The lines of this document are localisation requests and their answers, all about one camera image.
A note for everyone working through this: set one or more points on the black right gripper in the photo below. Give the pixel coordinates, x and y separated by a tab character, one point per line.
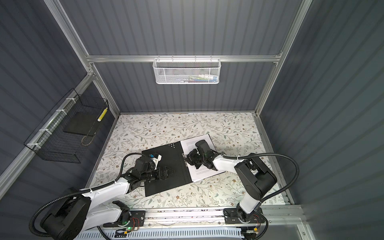
190	158

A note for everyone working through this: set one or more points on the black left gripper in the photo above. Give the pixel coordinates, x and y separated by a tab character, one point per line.
165	176

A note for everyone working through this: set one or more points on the black file folder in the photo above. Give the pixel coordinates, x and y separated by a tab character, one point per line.
181	163

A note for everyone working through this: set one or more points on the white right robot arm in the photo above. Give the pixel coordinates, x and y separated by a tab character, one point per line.
256	177

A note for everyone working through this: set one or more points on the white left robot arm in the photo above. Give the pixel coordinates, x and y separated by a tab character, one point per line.
65	217

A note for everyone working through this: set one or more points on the pens in white basket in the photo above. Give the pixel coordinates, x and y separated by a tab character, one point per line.
199	79

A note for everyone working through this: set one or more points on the yellow marker pen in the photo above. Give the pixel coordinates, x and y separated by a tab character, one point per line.
102	115

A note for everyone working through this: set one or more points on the black pad in basket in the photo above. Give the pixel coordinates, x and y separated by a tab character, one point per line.
83	124

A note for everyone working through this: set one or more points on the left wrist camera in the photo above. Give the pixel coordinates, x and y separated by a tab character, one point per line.
156	158

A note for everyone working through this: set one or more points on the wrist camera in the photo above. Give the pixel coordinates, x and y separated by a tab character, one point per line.
203	147
156	158

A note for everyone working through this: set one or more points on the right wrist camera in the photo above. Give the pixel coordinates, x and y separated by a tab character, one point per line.
203	147

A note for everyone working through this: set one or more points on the aluminium front rail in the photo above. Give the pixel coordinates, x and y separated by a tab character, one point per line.
275	215

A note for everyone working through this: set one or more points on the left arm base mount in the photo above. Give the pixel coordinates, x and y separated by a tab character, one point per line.
128	220

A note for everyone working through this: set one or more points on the white slotted cable duct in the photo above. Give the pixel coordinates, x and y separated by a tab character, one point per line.
219	233

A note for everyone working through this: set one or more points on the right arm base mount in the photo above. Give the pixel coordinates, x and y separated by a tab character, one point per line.
238	216

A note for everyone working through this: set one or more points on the white wire mesh basket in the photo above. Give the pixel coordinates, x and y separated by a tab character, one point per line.
167	72

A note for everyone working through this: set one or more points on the black wire mesh basket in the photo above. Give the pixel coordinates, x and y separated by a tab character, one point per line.
67	134

